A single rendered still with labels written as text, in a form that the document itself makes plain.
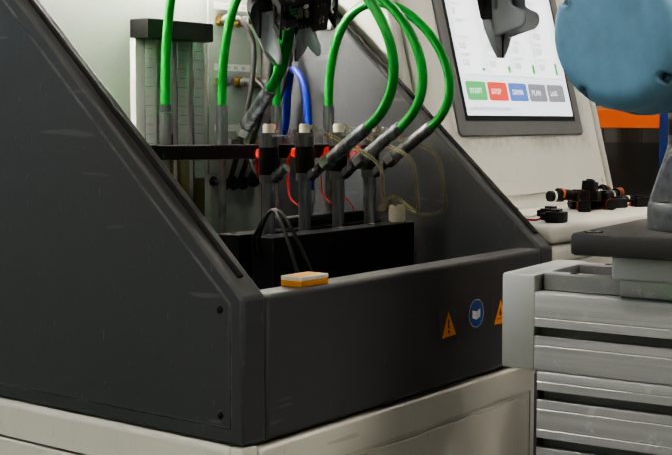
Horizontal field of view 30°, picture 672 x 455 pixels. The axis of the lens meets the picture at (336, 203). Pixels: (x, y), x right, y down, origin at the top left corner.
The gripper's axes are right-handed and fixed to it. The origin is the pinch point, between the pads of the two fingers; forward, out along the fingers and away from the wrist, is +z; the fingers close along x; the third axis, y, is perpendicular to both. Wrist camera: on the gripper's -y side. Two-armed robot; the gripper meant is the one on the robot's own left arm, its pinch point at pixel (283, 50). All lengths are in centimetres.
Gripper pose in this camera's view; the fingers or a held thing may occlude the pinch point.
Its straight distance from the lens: 156.5
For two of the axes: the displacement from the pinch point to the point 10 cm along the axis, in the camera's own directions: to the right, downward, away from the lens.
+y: 3.7, 7.1, -5.9
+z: -0.6, 6.6, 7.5
